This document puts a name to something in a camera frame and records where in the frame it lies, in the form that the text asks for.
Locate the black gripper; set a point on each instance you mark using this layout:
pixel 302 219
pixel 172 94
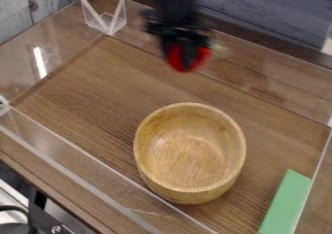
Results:
pixel 173 21

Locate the red plush strawberry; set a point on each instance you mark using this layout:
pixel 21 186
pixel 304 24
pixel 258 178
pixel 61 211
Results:
pixel 185 59

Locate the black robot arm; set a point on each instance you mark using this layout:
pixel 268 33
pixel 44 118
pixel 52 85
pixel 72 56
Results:
pixel 181 31

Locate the wooden bowl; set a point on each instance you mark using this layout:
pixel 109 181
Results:
pixel 189 151

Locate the green tape strip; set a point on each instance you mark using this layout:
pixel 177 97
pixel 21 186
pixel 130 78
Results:
pixel 286 203

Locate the clear acrylic corner bracket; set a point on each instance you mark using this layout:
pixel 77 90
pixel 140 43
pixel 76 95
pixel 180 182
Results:
pixel 106 23

